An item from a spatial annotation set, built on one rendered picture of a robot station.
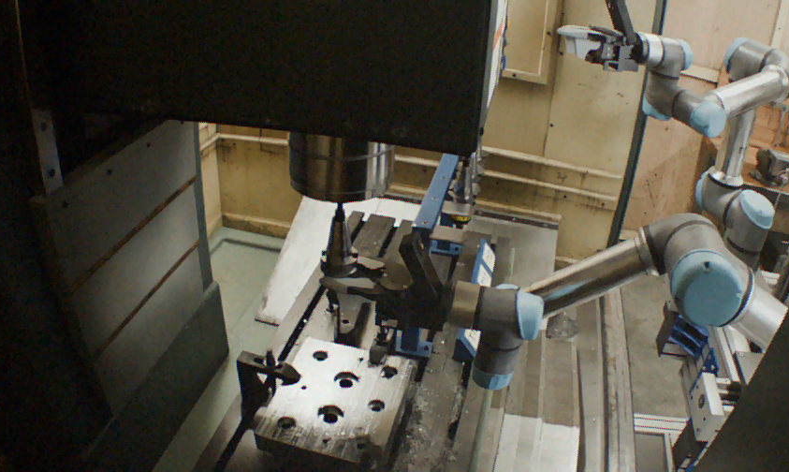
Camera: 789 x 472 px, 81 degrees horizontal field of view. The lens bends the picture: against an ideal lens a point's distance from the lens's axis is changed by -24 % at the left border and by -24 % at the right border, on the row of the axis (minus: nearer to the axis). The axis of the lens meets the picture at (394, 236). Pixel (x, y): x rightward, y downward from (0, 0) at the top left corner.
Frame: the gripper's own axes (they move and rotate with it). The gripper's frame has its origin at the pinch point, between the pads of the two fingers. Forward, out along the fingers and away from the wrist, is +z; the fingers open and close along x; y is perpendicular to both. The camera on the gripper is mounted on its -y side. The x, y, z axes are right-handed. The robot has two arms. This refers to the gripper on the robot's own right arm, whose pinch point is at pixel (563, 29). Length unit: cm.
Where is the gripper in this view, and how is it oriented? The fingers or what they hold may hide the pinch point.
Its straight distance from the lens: 113.9
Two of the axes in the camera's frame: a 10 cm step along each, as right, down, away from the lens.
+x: -2.8, -5.1, 8.1
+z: -9.6, 0.9, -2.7
